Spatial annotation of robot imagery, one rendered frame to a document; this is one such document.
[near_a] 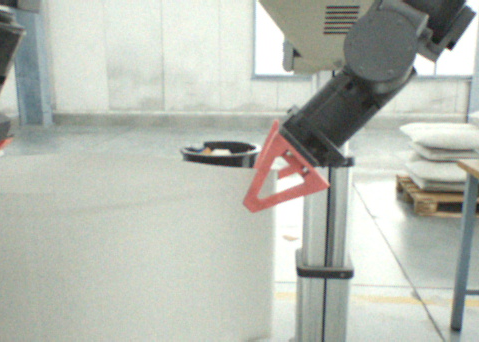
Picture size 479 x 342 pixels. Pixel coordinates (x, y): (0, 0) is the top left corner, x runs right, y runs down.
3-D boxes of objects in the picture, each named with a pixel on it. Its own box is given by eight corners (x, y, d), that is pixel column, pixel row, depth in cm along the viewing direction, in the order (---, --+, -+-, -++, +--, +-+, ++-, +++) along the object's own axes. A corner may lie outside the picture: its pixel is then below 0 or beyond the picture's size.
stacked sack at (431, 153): (454, 150, 425) (455, 135, 422) (485, 166, 360) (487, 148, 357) (404, 149, 428) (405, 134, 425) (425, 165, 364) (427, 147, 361)
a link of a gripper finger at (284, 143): (219, 189, 44) (294, 115, 42) (226, 173, 51) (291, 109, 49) (272, 240, 44) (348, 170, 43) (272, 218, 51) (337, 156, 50)
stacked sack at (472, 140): (493, 143, 384) (495, 127, 381) (510, 153, 343) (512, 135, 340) (406, 141, 398) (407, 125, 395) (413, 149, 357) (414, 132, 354)
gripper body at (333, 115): (284, 124, 44) (344, 65, 43) (282, 115, 54) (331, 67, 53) (333, 174, 45) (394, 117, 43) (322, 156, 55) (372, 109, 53)
